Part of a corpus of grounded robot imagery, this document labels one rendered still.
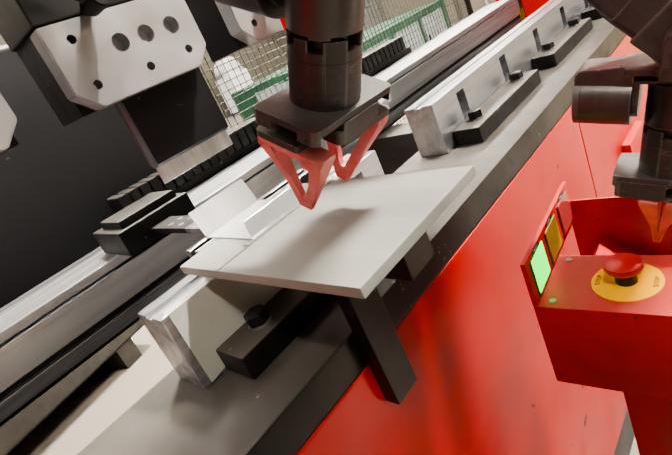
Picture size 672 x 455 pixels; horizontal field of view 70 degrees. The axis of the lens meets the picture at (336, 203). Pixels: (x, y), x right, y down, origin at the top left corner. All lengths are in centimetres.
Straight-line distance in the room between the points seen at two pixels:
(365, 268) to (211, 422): 25
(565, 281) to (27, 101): 93
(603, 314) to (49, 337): 69
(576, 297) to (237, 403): 39
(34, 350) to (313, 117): 54
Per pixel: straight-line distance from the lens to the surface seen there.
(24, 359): 77
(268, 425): 47
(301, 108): 38
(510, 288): 81
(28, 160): 103
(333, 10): 34
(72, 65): 49
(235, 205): 61
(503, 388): 81
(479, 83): 102
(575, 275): 66
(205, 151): 58
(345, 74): 36
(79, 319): 78
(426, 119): 88
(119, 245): 75
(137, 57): 52
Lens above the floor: 116
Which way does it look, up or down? 19 degrees down
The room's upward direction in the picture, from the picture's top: 24 degrees counter-clockwise
